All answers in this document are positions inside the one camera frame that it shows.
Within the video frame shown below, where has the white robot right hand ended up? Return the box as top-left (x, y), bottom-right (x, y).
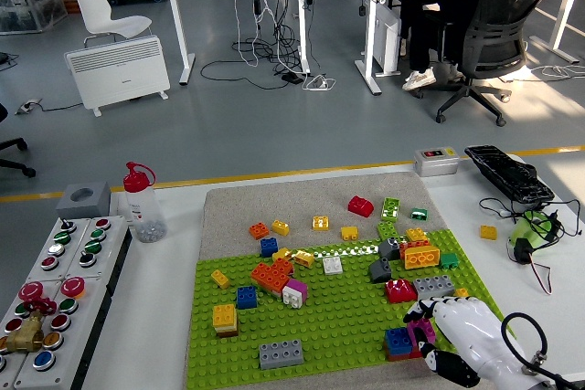
top-left (402, 296), bottom-right (549, 389)

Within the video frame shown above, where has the magenta square toy brick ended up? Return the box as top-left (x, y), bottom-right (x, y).
top-left (406, 318), bottom-right (438, 350)

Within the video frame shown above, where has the lime green long brick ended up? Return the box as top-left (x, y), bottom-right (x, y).
top-left (380, 196), bottom-right (401, 223)

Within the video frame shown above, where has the green toy baseplate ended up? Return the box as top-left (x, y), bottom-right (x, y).
top-left (186, 227), bottom-right (516, 390)

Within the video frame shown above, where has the grey eight-stud toy brick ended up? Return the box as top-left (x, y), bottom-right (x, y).
top-left (258, 339), bottom-right (305, 371)
top-left (412, 274), bottom-right (456, 302)

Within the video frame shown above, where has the red curved-top toy brick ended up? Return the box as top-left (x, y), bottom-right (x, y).
top-left (384, 278), bottom-right (419, 305)
top-left (346, 195), bottom-right (375, 218)

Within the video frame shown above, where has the orange long toy brick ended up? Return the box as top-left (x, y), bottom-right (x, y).
top-left (399, 238), bottom-right (431, 253)

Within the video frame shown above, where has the white square toy brick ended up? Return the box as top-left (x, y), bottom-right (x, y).
top-left (322, 256), bottom-right (344, 277)

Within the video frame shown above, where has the large yellow holed brick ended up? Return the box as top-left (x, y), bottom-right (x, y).
top-left (403, 246), bottom-right (441, 271)

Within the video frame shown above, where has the green plastic device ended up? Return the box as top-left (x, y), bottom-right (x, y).
top-left (508, 209), bottom-right (561, 258)

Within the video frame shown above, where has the dark grey sloped brick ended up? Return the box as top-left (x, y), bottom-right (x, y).
top-left (378, 237), bottom-right (402, 261)
top-left (368, 257), bottom-right (393, 284)

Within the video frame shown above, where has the black keyboard in plastic wrap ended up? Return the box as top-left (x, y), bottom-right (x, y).
top-left (463, 144), bottom-right (556, 205)

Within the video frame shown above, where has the white and magenta brick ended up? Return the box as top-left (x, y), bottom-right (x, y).
top-left (282, 278), bottom-right (309, 310)

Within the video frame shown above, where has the orange brick cluster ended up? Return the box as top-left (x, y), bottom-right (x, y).
top-left (250, 258), bottom-right (295, 297)

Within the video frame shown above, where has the grey-brown mat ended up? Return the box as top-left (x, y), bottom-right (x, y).
top-left (184, 171), bottom-right (517, 390)

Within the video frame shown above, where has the yellow tan brown brick stack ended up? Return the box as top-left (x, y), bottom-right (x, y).
top-left (212, 303), bottom-right (239, 339)

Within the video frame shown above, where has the black mesh office chair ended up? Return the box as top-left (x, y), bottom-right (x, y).
top-left (433, 0), bottom-right (567, 127)

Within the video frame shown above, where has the person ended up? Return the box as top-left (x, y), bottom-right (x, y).
top-left (400, 0), bottom-right (502, 92)

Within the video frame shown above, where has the white computer tower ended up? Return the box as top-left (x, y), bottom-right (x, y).
top-left (372, 5), bottom-right (403, 77)

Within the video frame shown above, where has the white desk with wooden top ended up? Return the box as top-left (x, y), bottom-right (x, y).
top-left (506, 0), bottom-right (585, 65)

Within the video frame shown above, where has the clear bottle with red cap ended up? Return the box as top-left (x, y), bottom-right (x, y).
top-left (122, 161), bottom-right (168, 244)

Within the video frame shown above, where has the grey push-button control box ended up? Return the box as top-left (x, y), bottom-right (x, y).
top-left (13, 276), bottom-right (113, 390)
top-left (63, 215), bottom-right (133, 281)
top-left (0, 279), bottom-right (63, 390)
top-left (27, 217), bottom-right (92, 282)

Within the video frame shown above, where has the grey block with round hole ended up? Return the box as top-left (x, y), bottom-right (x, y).
top-left (55, 181), bottom-right (112, 221)

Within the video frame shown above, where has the white panel heater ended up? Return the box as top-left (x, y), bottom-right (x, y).
top-left (63, 34), bottom-right (172, 118)

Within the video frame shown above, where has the brass valve with red handwheel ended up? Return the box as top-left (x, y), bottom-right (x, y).
top-left (4, 299), bottom-right (59, 354)

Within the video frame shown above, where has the white plastic chair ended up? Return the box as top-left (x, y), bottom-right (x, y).
top-left (71, 0), bottom-right (154, 48)

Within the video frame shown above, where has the black swivel chair base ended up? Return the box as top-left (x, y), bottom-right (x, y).
top-left (0, 101), bottom-right (37, 179)

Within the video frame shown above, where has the grey floor socket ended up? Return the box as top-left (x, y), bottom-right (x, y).
top-left (14, 97), bottom-right (45, 116)

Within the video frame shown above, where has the transparent storage box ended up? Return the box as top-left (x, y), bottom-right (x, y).
top-left (0, 0), bottom-right (69, 36)

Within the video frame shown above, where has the red and white wire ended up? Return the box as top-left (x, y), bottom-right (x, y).
top-left (505, 237), bottom-right (554, 296)

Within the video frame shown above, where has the thin black cable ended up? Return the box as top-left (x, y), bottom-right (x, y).
top-left (478, 196), bottom-right (584, 238)

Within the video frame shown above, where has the grey two-button switch box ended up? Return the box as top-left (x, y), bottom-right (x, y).
top-left (413, 146), bottom-right (461, 178)

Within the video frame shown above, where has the hanging cable tangle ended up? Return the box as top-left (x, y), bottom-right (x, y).
top-left (199, 0), bottom-right (321, 90)

